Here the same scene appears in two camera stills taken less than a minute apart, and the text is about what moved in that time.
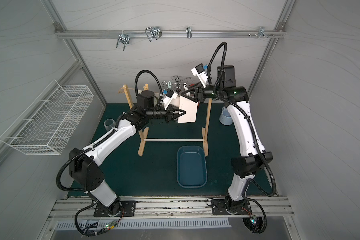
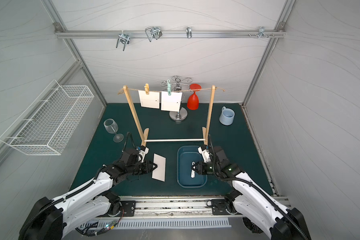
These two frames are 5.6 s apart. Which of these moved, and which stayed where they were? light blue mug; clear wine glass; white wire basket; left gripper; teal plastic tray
Moved: left gripper
Stayed: light blue mug; white wire basket; teal plastic tray; clear wine glass
